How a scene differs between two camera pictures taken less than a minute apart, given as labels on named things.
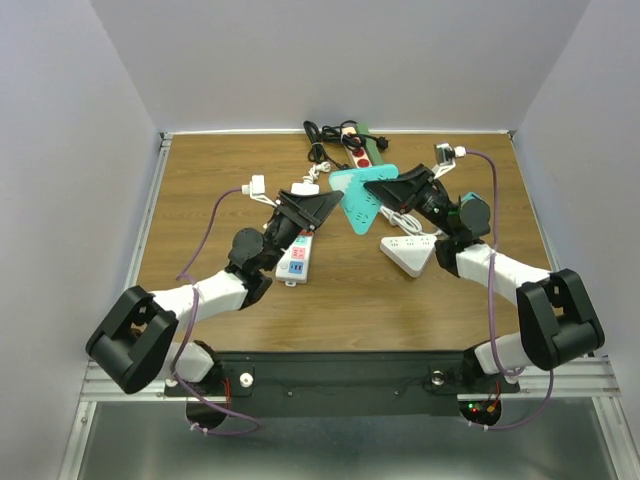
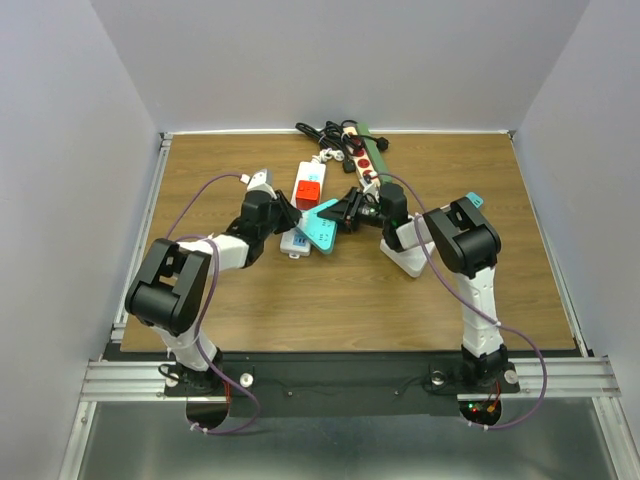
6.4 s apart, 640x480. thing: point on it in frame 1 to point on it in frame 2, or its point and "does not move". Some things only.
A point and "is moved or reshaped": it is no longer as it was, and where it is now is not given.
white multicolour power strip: x=294 y=266 is moved or reshaped
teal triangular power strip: x=360 y=205 is moved or reshaped
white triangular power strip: x=411 y=253 does not move
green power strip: x=371 y=144 does not move
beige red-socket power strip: x=359 y=155 does not move
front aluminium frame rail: x=100 y=386 does not move
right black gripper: x=403 y=193 to x=346 y=211
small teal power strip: x=471 y=196 does not move
